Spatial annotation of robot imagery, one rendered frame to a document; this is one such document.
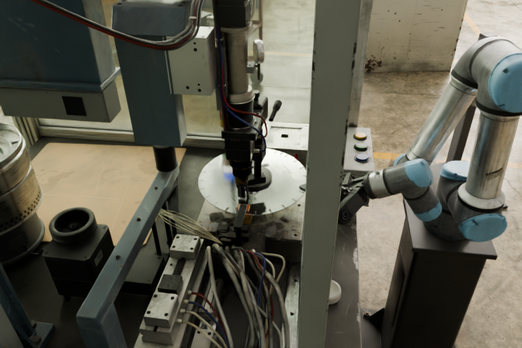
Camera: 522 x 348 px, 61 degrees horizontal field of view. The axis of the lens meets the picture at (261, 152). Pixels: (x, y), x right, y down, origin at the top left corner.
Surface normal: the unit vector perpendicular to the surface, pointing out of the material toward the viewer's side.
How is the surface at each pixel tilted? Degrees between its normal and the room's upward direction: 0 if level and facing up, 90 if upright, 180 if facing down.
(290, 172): 0
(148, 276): 0
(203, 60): 90
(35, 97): 90
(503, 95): 82
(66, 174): 0
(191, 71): 90
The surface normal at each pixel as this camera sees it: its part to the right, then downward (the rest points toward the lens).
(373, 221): -0.01, -0.83
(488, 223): 0.01, 0.66
